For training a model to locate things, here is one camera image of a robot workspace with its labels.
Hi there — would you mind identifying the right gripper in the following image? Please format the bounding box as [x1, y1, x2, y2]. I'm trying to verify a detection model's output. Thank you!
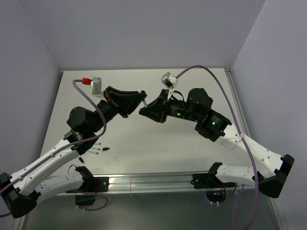
[139, 87, 201, 121]

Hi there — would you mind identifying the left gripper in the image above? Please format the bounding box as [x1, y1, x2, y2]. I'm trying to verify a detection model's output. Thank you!
[90, 87, 148, 134]

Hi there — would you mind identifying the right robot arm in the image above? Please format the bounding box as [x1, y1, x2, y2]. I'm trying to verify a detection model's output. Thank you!
[139, 88, 295, 198]

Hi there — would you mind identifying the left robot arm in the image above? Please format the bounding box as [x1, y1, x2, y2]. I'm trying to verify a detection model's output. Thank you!
[0, 86, 147, 219]

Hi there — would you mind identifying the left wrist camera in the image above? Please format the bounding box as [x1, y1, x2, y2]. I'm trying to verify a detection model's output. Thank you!
[82, 77, 104, 100]

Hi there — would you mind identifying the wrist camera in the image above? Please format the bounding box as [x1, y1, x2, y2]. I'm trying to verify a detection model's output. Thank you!
[82, 77, 104, 100]
[161, 72, 178, 99]

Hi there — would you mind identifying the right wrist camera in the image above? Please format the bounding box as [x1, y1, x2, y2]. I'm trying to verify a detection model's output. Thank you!
[161, 72, 178, 99]

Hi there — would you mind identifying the aluminium side rail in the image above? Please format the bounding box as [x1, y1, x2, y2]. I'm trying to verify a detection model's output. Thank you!
[224, 68, 264, 168]

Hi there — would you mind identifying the aluminium front rail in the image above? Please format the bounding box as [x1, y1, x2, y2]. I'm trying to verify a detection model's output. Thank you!
[23, 169, 275, 195]

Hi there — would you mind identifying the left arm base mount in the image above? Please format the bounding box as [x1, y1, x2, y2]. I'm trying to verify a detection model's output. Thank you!
[66, 177, 109, 211]

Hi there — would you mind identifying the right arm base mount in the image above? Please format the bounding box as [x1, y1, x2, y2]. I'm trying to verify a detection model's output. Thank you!
[190, 173, 227, 204]

